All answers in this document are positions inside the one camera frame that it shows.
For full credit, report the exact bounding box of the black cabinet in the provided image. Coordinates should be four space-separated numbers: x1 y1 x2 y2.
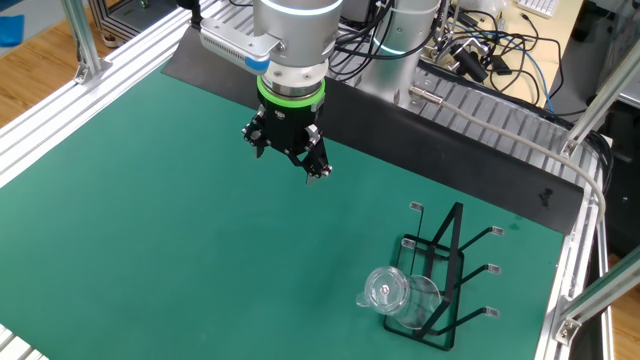
597 97 640 259

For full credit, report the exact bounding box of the green table mat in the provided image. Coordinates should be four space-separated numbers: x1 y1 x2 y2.
0 67 566 360

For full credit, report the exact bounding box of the beige desk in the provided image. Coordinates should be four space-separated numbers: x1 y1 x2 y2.
492 0 586 109

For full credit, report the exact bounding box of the black rubber strip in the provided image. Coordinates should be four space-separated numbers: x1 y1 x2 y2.
160 23 586 236

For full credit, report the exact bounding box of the black wire cup rack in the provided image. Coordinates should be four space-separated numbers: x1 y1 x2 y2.
383 201 505 352

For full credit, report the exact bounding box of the aluminium profile table frame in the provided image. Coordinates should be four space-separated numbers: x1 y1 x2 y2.
0 0 616 360

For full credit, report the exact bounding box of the white keyboard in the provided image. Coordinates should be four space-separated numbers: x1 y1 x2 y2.
517 0 561 19

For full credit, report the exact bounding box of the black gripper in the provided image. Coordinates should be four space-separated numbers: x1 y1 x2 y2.
242 99 334 186

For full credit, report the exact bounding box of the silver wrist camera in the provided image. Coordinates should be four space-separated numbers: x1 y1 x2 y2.
199 17 289 76

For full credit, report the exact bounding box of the clear plastic cup with handle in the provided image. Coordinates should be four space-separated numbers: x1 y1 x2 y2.
355 265 443 330

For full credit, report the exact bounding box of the black striped equipment frame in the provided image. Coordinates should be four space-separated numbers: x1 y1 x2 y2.
88 0 181 50

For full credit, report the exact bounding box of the black camera cable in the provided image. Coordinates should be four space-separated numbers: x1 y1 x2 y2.
175 0 206 32

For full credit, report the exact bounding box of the grey control box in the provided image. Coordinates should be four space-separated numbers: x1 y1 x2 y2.
339 0 386 24

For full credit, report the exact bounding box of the aluminium frame post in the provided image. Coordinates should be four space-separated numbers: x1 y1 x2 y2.
552 257 640 346
59 0 114 85
558 37 640 160

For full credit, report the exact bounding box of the thin blue cable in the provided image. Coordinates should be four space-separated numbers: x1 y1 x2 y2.
518 43 556 114

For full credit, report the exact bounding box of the thick grey cable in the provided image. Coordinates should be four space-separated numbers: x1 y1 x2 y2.
408 84 607 226

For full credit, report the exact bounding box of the black cable bundle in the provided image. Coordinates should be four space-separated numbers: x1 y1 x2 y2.
579 127 615 197

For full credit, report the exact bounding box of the black cylindrical device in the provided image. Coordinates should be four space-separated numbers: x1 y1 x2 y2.
433 34 494 85

